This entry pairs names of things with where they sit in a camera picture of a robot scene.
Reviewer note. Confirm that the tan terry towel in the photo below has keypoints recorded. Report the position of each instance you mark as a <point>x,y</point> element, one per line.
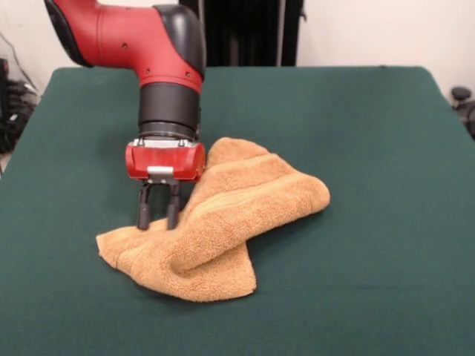
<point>230,222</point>

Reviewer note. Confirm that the dark green table cloth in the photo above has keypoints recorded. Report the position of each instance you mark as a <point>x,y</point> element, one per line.
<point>371,259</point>

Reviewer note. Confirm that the grey chair base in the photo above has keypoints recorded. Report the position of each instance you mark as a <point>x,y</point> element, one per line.
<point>460,94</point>

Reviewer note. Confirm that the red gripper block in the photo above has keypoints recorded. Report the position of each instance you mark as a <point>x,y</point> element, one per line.
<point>163,161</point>

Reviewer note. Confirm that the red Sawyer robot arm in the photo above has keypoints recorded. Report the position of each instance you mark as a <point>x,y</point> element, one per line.
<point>122,41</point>

